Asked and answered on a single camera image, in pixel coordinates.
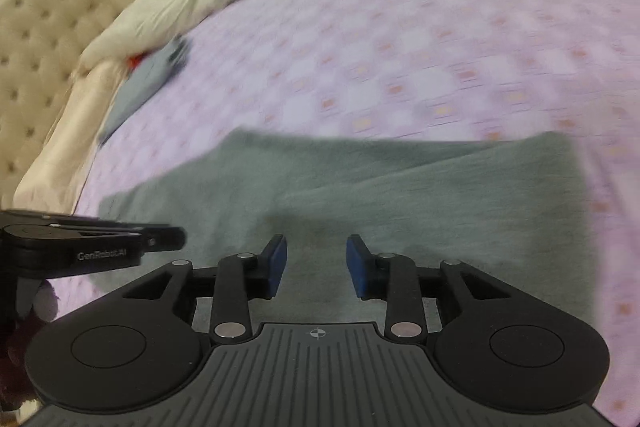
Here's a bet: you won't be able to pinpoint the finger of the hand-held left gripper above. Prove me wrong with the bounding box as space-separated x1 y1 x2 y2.
142 227 187 253
54 216 171 231

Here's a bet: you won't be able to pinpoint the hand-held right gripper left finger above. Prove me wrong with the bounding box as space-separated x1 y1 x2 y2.
122 234 289 341

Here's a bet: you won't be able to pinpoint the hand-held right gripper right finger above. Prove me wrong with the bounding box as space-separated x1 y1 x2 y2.
346 234 511 341

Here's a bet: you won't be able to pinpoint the grey speckled pants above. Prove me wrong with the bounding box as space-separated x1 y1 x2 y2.
97 129 598 343

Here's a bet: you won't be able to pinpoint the beige satin pillow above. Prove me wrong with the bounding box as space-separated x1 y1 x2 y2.
12 59 131 215

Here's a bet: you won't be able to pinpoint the blue-grey folded cloth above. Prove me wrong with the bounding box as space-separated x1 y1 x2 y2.
100 36 193 145

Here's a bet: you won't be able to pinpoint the cream tufted headboard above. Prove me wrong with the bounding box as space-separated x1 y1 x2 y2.
0 0 146 192

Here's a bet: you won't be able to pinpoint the purple checkered bed sheet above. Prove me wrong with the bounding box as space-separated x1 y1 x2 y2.
47 0 640 423

